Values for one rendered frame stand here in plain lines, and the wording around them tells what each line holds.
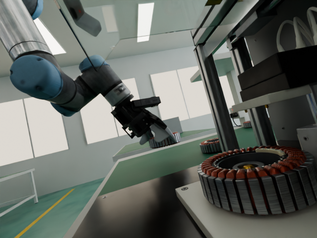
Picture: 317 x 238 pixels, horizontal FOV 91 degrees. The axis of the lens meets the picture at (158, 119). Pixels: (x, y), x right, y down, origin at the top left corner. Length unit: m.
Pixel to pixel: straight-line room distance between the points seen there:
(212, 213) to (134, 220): 0.10
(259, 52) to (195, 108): 4.62
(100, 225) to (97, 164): 4.56
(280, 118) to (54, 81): 0.52
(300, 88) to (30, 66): 0.40
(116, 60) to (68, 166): 3.30
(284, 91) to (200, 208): 0.15
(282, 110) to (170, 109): 4.43
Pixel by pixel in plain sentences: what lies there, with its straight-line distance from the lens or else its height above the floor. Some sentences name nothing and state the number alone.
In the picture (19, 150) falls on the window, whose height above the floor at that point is 1.26.
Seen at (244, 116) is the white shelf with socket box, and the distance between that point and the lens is 1.27.
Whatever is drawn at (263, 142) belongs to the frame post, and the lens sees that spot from 0.47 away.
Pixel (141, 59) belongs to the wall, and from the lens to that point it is 5.22.
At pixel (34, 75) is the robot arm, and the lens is 0.37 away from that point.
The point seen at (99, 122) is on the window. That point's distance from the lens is 4.76.
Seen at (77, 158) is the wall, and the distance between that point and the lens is 4.93.
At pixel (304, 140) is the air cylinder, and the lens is 0.31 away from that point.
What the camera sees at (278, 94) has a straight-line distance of 0.20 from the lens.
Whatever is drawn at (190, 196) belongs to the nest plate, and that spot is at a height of 0.78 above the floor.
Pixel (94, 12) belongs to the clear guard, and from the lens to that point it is 0.24.
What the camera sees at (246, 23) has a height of 1.03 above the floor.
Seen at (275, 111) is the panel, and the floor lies 0.84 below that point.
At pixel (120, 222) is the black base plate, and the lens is 0.25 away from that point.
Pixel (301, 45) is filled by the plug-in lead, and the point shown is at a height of 0.93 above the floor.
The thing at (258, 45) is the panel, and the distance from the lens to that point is 0.52.
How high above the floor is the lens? 0.87
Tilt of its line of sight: 4 degrees up
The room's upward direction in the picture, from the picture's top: 14 degrees counter-clockwise
